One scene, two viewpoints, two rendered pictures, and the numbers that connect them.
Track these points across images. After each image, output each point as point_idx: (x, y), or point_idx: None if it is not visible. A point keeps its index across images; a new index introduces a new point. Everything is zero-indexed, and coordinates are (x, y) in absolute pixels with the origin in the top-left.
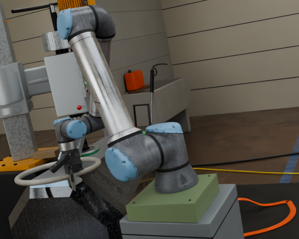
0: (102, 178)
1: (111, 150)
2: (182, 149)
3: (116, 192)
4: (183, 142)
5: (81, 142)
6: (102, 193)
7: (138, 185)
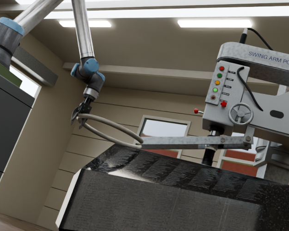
0: (129, 156)
1: None
2: None
3: (113, 164)
4: None
5: (169, 138)
6: (103, 156)
7: (145, 182)
